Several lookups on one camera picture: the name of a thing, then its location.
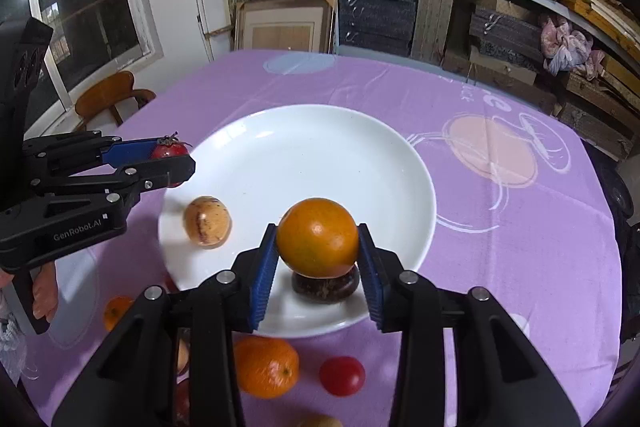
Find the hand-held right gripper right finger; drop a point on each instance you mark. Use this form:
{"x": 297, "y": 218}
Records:
{"x": 372, "y": 279}

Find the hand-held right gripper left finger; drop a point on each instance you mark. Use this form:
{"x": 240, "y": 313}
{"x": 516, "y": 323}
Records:
{"x": 262, "y": 279}

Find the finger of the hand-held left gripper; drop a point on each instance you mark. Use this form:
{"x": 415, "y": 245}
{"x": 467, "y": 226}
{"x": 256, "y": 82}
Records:
{"x": 130, "y": 151}
{"x": 165, "y": 169}

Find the small red tomato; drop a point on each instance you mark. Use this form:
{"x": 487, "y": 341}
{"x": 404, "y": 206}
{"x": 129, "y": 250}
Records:
{"x": 172, "y": 151}

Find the dark brown passion fruit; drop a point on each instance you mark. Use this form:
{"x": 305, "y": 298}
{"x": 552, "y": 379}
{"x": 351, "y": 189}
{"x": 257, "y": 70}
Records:
{"x": 325, "y": 289}

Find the tan speckled passion fruit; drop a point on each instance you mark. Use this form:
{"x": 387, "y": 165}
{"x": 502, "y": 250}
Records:
{"x": 207, "y": 222}

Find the smooth yellow-orange orange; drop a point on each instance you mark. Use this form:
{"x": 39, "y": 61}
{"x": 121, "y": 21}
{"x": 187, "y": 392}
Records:
{"x": 317, "y": 237}

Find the dimpled orange mandarin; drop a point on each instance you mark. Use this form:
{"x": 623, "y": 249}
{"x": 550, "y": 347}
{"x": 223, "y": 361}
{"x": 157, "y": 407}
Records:
{"x": 267, "y": 367}

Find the small orange mandarin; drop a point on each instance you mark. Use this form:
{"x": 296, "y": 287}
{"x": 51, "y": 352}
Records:
{"x": 116, "y": 313}

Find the white round plate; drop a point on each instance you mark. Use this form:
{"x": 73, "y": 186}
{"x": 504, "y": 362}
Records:
{"x": 310, "y": 157}

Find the person's left hand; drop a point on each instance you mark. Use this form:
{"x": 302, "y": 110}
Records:
{"x": 44, "y": 294}

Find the wooden chair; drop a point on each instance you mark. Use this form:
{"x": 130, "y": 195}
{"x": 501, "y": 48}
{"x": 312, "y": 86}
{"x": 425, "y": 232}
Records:
{"x": 107, "y": 94}

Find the purple printed tablecloth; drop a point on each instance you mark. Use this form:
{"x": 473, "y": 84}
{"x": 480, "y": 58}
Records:
{"x": 500, "y": 257}

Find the dark object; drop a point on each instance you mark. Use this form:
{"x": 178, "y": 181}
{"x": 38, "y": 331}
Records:
{"x": 617, "y": 202}

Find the grey wood-grain box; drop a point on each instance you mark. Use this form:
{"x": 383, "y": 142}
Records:
{"x": 432, "y": 24}

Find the stack of dark navy boxes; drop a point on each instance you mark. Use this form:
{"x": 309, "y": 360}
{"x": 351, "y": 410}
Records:
{"x": 375, "y": 12}

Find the pile of brown gift boxes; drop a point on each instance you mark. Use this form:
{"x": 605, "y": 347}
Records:
{"x": 505, "y": 37}

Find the pink plastic bag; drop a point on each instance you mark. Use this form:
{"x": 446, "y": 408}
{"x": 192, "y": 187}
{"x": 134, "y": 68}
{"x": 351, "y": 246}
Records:
{"x": 570, "y": 47}

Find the cardboard picture frame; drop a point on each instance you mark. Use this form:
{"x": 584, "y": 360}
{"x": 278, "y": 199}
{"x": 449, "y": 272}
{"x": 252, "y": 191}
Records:
{"x": 285, "y": 27}

